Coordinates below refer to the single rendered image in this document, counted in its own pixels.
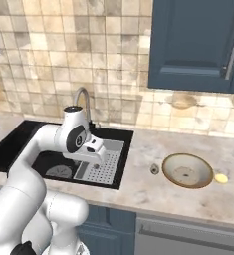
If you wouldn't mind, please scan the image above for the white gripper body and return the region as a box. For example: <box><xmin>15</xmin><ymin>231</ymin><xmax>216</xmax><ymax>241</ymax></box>
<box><xmin>62</xmin><ymin>144</ymin><xmax>109</xmax><ymax>165</ymax></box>

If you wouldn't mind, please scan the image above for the grey perforated sink rack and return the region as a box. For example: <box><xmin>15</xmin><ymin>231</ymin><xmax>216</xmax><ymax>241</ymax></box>
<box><xmin>72</xmin><ymin>138</ymin><xmax>125</xmax><ymax>185</ymax></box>

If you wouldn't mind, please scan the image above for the black sink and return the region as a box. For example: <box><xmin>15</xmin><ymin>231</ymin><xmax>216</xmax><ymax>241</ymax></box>
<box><xmin>0</xmin><ymin>120</ymin><xmax>135</xmax><ymax>191</ymax></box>

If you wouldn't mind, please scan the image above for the beige bowl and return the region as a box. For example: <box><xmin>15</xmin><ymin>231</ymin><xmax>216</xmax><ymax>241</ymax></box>
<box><xmin>160</xmin><ymin>152</ymin><xmax>215</xmax><ymax>190</ymax></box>

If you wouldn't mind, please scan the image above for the silver curved tap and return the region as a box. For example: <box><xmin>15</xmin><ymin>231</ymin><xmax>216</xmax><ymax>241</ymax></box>
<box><xmin>72</xmin><ymin>87</ymin><xmax>102</xmax><ymax>129</ymax></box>

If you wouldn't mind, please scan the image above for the small grey egg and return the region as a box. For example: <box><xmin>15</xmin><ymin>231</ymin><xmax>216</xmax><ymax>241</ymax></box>
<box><xmin>149</xmin><ymin>163</ymin><xmax>160</xmax><ymax>175</ymax></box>

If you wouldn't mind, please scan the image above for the blue lower cupboard door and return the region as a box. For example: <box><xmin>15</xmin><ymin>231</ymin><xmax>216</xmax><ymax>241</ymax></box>
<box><xmin>77</xmin><ymin>203</ymin><xmax>137</xmax><ymax>255</ymax></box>

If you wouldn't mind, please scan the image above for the silver dishwasher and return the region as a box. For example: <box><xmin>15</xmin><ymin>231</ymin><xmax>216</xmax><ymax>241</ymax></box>
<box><xmin>134</xmin><ymin>214</ymin><xmax>234</xmax><ymax>255</ymax></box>

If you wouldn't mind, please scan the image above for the small yellow round food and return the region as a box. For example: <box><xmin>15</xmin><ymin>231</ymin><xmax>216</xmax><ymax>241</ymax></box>
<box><xmin>214</xmin><ymin>172</ymin><xmax>230</xmax><ymax>185</ymax></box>

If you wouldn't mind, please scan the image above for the silver dishwasher handle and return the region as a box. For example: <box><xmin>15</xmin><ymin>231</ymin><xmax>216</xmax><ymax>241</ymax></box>
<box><xmin>138</xmin><ymin>224</ymin><xmax>234</xmax><ymax>254</ymax></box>

